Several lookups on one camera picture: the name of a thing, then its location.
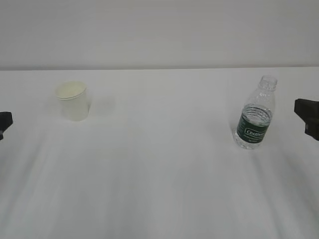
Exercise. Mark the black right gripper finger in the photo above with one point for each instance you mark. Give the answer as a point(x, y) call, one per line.
point(308, 111)

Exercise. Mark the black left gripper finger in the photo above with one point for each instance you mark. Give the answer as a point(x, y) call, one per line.
point(5, 122)

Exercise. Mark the clear plastic water bottle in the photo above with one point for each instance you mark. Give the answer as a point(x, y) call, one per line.
point(256, 114)

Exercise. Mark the white paper cup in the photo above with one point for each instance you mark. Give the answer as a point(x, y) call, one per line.
point(73, 99)

